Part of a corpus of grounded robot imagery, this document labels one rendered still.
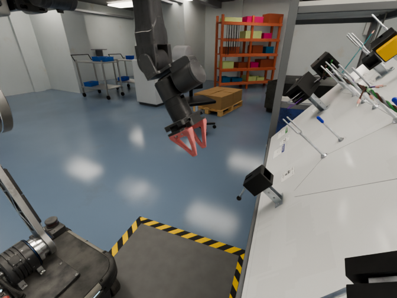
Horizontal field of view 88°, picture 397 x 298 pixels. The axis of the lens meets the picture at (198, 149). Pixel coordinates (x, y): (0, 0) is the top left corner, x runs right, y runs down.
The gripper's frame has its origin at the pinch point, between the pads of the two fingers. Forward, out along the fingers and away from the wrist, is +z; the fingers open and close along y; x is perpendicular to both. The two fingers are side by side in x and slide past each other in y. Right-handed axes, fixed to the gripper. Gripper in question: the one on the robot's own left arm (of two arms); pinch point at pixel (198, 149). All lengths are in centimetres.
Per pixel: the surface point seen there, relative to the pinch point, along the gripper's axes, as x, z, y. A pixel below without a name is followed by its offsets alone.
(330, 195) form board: -26.3, 16.6, -3.3
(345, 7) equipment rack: -43, -19, 68
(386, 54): -43.7, -1.7, 23.3
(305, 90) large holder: -24.2, 1.4, 40.0
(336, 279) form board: -26.0, 18.3, -20.2
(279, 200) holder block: -13.9, 20.3, 2.6
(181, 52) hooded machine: 290, -172, 526
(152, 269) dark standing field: 88, 70, 17
